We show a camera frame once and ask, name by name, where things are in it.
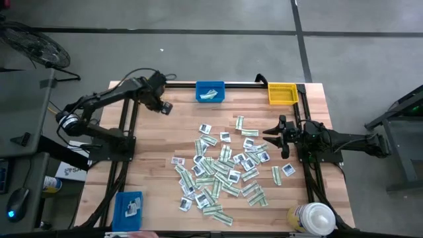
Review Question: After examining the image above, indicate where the white yellow can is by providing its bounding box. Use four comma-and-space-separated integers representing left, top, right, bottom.
42, 175, 63, 194

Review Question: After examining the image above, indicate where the white printed cardboard box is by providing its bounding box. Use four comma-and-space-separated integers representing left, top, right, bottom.
54, 140, 89, 182

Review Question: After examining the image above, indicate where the person's hand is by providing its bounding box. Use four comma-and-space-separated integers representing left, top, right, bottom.
127, 230, 160, 238

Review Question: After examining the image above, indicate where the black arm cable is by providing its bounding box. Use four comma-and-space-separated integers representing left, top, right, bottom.
118, 67, 178, 82

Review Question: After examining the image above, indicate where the yellow plastic basket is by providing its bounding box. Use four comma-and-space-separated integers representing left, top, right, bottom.
267, 82, 299, 106

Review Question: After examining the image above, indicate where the white yellow wipes canister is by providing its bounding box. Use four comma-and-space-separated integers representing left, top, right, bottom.
286, 202, 337, 236

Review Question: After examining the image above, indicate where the black strap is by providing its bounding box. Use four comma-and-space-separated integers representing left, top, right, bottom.
254, 73, 269, 89

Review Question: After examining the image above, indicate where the small black desk item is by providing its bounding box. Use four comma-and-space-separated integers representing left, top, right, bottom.
9, 132, 32, 148

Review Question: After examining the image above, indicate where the black keyboard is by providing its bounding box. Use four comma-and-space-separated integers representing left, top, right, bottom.
0, 158, 11, 196

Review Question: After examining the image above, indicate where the grey desk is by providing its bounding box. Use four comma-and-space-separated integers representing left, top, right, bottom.
0, 67, 56, 232

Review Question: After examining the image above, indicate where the black desk frame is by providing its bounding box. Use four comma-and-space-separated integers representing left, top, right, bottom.
364, 84, 423, 193

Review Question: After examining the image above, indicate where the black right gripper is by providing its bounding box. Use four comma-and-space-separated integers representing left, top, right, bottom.
262, 114, 301, 160

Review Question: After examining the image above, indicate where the black computer mouse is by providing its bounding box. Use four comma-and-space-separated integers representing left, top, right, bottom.
5, 187, 30, 223

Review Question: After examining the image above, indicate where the black floor fan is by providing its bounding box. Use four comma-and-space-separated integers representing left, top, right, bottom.
0, 19, 82, 83

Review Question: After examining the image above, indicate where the blue plastic basket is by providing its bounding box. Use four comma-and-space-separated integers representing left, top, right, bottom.
112, 190, 143, 232
195, 81, 226, 104

